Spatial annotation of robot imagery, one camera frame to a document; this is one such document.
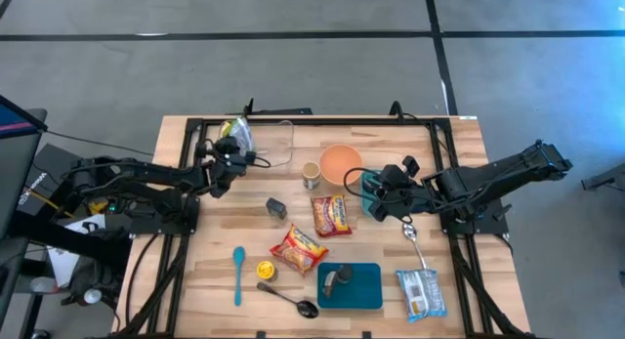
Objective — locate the blue plastic bin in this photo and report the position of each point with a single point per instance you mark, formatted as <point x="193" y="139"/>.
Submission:
<point x="363" y="290"/>

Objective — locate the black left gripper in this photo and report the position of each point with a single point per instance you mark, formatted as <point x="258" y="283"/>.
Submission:
<point x="229" y="160"/>

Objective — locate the green snack packet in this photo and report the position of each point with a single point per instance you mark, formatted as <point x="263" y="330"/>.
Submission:
<point x="244" y="134"/>

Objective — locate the spice bottle black lid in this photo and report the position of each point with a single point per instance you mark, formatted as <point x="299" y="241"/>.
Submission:
<point x="345" y="273"/>

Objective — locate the black stand beam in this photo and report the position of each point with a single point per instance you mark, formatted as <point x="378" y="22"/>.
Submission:
<point x="73" y="243"/>

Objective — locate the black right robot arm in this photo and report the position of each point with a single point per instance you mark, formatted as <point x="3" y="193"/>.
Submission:
<point x="488" y="182"/>

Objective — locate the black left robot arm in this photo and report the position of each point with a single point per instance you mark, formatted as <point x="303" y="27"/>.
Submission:
<point x="146" y="173"/>

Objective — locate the orange plastic bowl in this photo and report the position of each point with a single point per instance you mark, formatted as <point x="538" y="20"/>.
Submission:
<point x="342" y="163"/>

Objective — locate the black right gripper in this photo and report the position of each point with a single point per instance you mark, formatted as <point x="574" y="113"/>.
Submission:
<point x="400" y="192"/>

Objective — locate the small teal plastic bin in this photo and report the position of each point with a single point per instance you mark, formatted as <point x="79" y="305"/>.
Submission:
<point x="365" y="204"/>

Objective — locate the silver metal spoon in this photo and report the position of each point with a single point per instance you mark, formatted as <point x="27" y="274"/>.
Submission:
<point x="409" y="230"/>

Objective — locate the black equipment case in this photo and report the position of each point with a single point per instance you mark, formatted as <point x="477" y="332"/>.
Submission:
<point x="46" y="175"/>

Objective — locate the black monitor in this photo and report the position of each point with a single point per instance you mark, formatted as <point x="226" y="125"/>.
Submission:
<point x="14" y="173"/>

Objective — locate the brown spice can yellow lid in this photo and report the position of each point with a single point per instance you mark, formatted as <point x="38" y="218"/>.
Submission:
<point x="266" y="270"/>

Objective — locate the white paper sheet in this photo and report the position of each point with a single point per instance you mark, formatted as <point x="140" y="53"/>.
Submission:
<point x="61" y="268"/>

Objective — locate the brown taco mix packet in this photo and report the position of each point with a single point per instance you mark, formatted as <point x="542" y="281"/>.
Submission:
<point x="329" y="285"/>

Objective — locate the red ramen noodle packet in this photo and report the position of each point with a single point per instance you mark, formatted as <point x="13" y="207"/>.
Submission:
<point x="299" y="249"/>
<point x="332" y="216"/>

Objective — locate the white blue noodle packet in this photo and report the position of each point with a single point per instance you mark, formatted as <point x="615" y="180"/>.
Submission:
<point x="420" y="295"/>

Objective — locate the blue plastic spoon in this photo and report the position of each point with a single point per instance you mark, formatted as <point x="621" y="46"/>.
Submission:
<point x="238" y="256"/>

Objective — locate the black aluminium table frame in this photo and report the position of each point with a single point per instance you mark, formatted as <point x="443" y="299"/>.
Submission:
<point x="317" y="120"/>

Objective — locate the green spice tin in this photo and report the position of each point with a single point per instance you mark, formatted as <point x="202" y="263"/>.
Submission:
<point x="276" y="208"/>

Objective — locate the yellow noodle packet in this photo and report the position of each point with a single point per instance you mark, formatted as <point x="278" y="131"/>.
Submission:
<point x="224" y="130"/>

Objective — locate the clear plastic container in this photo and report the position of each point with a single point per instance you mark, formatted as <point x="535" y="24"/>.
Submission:
<point x="278" y="143"/>

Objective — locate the beige paper cup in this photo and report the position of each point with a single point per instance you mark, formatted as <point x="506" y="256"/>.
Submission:
<point x="311" y="172"/>

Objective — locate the dark shiny metal spoon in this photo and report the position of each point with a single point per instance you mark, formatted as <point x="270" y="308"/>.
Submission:
<point x="307" y="308"/>

